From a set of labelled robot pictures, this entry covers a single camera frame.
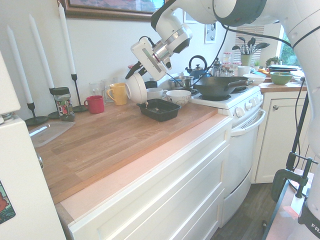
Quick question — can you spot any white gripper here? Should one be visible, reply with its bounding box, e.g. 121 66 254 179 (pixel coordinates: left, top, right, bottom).
124 41 168 81

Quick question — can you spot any plain white bowl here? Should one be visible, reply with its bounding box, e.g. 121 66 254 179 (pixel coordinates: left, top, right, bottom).
124 71 148 105

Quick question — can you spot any ring cereal pile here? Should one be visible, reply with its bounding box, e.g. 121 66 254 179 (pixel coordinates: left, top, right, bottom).
144 99 161 112

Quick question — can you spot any white cup holding cereal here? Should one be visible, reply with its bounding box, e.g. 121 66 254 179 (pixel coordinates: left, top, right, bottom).
146 87 169 101

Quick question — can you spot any yellow mug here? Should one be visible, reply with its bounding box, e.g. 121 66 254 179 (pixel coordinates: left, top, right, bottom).
106 82 129 106

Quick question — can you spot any steel pot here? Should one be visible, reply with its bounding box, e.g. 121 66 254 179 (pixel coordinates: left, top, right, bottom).
168 75 195 90

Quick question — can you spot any white bowl with swirl pattern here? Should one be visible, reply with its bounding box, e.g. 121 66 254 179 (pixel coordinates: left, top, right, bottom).
165 89 192 107

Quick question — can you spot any black plastic food container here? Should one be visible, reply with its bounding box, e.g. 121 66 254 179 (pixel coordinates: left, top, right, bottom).
136 98 182 123

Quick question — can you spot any red mug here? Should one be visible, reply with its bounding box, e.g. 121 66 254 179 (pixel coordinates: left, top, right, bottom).
83 95 105 115

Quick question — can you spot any dark blue kettle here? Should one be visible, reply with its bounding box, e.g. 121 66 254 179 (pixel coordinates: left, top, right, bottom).
185 55 213 79

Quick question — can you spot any black holder of tall candle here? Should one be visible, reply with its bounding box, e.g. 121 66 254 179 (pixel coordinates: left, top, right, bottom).
71 73 88 113

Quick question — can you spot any tall white taper candle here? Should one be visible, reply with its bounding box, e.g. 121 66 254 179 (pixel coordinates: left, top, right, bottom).
57 2 77 75

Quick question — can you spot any black wok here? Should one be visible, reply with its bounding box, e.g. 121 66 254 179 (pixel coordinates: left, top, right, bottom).
192 76 255 99

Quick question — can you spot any french press coffee maker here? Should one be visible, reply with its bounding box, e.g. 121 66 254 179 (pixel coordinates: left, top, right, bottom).
212 57 223 77

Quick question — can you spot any spice jar with black lid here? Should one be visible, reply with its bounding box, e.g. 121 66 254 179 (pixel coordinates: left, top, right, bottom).
52 86 76 123

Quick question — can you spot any medium white taper candle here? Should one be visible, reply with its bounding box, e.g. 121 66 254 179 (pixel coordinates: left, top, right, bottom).
28 13 55 90

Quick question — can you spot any white mug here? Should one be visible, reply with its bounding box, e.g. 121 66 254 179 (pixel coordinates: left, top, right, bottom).
236 65 255 77

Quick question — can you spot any clear plastic container lid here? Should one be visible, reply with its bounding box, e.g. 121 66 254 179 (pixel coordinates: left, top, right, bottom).
28 121 76 148

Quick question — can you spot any utensil holder with black utensils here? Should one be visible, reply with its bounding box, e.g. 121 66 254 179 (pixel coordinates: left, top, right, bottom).
232 36 271 67

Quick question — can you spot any white drawer cabinet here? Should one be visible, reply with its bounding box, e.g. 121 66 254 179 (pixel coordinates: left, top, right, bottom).
67 117 233 240

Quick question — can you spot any black holder of short candle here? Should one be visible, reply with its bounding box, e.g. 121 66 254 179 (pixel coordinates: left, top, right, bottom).
24 101 49 127

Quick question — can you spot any wide white bowl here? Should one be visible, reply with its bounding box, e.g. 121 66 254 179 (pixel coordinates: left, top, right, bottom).
242 73 266 86

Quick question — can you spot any short white taper candle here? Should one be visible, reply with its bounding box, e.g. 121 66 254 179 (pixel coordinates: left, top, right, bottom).
6 24 34 105

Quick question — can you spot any white stove with oven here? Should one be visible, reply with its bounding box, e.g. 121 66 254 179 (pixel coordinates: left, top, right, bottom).
189 84 266 226

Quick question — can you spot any green potted plant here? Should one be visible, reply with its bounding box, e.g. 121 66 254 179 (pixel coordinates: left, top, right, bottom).
264 56 282 66

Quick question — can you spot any green bowl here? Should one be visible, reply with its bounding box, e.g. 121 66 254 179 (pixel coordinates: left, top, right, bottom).
269 71 294 85

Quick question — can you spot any stack of dark plates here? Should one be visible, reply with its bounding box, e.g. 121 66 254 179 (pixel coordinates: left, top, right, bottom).
267 64 300 73

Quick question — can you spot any white cupboard with knob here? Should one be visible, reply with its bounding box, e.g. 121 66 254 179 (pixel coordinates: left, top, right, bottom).
254 91 313 183

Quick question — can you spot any green metal clamp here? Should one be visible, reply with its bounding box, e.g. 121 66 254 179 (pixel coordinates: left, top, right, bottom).
271 157 320 203

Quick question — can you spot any colourful fridge sticker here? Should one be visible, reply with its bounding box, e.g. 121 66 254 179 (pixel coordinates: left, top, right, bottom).
0 179 16 225

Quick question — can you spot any framed picture brown frame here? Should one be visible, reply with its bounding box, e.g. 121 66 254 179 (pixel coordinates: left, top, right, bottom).
57 0 167 22

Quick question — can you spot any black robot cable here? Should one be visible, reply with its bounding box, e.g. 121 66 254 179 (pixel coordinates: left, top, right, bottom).
138 22 293 88

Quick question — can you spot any black camera stand pole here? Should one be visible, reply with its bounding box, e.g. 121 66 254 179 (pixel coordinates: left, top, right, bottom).
286 77 308 171

